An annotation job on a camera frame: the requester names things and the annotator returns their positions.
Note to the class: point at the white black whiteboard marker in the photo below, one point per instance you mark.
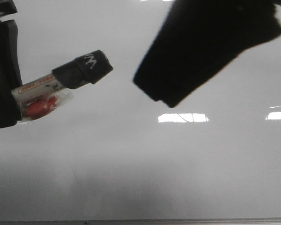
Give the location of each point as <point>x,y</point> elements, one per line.
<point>40,97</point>

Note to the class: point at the white whiteboard with aluminium frame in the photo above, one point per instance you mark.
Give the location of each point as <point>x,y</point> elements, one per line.
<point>113,153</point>

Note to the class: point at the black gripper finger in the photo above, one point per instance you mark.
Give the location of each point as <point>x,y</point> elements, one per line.
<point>197,39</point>
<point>10,77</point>

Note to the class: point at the black marker cap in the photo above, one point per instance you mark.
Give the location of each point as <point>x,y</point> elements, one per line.
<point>89,68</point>

